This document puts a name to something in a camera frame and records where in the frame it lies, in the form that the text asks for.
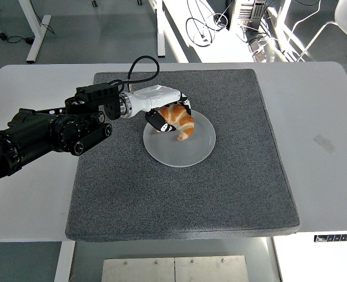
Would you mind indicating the golden croissant bread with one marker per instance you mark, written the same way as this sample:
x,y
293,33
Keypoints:
x,y
182,120

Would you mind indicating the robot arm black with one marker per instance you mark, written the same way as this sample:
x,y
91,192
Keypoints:
x,y
38,132

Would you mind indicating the white desk leg with foot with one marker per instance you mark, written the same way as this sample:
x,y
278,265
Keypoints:
x,y
160,44
37,38

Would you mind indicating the grey power adapter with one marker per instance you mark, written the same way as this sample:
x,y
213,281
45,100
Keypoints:
x,y
257,52

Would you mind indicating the grey metal plate with screws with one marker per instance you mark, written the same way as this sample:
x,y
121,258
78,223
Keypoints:
x,y
173,270

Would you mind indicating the table control panel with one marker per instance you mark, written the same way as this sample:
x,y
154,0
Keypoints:
x,y
338,237

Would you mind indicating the grey speckled square mat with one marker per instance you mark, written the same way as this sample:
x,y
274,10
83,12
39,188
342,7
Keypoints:
x,y
179,199

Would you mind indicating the computer tower case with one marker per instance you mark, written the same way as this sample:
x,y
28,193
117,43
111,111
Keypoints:
x,y
247,14

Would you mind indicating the white table leg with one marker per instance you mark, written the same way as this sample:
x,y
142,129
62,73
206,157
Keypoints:
x,y
64,261
278,264

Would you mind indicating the clear tape patch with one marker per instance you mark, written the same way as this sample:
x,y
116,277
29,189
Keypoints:
x,y
325,144

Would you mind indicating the round pale grey plate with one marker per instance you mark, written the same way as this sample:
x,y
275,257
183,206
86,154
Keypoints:
x,y
185,152

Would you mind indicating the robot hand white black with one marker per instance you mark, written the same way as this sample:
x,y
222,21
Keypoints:
x,y
153,98

